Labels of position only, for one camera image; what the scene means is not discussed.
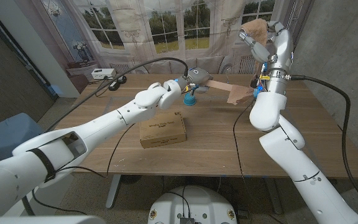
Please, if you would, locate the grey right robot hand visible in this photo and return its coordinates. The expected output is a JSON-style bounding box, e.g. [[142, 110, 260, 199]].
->
[[238, 20, 294, 73]]

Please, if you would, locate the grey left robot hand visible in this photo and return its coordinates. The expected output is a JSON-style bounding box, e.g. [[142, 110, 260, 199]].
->
[[183, 67, 213, 94]]

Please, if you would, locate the long wooden bar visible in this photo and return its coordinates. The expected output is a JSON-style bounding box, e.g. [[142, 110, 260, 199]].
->
[[205, 80, 234, 92]]

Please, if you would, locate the thin metal wire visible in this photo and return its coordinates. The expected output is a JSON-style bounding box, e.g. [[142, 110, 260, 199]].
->
[[224, 63, 244, 84]]

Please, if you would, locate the small blue plastic cup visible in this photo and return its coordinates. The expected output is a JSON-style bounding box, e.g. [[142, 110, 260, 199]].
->
[[183, 92, 197, 107]]

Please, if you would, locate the brown cardboard package box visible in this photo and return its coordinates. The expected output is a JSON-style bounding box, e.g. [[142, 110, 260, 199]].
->
[[139, 111, 187, 149]]

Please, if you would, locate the printed window room backdrop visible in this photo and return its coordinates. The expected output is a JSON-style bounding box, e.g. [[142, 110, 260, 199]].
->
[[14, 0, 315, 88]]

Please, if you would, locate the white power strip box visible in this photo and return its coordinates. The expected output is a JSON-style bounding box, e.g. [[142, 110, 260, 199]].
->
[[91, 68, 117, 80]]

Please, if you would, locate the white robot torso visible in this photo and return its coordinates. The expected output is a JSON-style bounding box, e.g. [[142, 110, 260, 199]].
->
[[147, 185, 238, 224]]

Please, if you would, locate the blue grey plastic bin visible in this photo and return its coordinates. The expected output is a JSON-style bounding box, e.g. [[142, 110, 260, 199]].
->
[[0, 112, 45, 162]]

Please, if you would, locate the white robot head rim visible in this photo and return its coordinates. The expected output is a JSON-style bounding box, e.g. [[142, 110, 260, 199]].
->
[[0, 215, 107, 224]]

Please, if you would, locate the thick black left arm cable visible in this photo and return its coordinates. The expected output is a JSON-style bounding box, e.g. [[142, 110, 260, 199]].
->
[[44, 57, 189, 133]]

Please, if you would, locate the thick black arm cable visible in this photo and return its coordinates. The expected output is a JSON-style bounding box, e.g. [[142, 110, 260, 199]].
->
[[44, 57, 189, 133], [286, 75, 358, 215]]

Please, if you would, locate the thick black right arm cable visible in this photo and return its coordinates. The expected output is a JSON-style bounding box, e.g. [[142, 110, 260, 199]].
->
[[286, 75, 358, 215]]

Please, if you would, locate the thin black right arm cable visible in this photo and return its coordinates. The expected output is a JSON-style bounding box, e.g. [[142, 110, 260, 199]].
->
[[232, 98, 287, 224]]

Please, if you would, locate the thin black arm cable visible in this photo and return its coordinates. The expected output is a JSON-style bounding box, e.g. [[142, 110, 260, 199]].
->
[[232, 98, 287, 224], [31, 123, 136, 216]]

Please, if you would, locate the black adapter cord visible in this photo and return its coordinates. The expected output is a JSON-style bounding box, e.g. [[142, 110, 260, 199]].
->
[[94, 74, 119, 98]]

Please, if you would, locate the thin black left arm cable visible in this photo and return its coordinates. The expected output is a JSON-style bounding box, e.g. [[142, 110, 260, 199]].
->
[[31, 123, 136, 216]]

